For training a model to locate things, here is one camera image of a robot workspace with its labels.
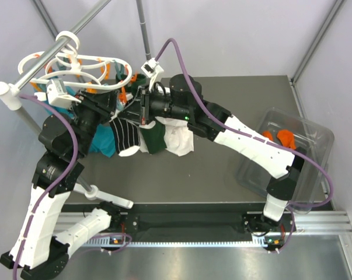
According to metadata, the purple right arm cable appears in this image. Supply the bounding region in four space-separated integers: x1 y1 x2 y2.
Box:
155 37 334 254

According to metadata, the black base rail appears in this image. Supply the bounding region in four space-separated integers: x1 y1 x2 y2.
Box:
54 201 334 243

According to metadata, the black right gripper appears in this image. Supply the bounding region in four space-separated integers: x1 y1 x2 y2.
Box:
118 85 191 128

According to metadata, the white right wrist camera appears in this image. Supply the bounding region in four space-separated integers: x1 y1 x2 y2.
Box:
141 58 164 82

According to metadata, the orange sock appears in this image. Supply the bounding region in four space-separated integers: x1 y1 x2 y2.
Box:
277 129 297 150
262 131 275 142

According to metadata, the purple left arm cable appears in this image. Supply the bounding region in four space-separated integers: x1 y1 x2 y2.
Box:
12 93 133 280

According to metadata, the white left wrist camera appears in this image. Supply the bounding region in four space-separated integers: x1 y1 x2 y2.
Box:
34 79 82 109

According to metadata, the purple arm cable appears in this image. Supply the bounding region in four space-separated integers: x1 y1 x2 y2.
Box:
12 93 133 280
155 37 334 254

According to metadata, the clear plastic bin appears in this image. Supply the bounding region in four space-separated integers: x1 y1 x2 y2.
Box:
236 107 334 214

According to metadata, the white clip hanger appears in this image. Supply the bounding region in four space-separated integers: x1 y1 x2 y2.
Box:
30 31 133 93

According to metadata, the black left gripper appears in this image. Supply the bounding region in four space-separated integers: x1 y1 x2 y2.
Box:
69 89 121 158

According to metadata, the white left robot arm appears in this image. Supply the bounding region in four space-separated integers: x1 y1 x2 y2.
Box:
0 95 121 279

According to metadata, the grey metal clothes rack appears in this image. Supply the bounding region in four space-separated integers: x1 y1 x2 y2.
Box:
0 0 153 209

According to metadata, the white and green shirt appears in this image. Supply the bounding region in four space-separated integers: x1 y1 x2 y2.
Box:
114 74 194 157

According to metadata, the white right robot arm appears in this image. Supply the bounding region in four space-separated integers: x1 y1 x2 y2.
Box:
119 74 304 231

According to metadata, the black white striped sock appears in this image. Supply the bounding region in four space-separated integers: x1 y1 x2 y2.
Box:
110 118 140 157

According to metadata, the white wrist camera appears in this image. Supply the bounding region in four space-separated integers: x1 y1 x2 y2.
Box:
34 79 82 109
141 58 164 82

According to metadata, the teal cloth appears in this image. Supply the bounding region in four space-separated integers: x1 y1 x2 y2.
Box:
34 85 116 158

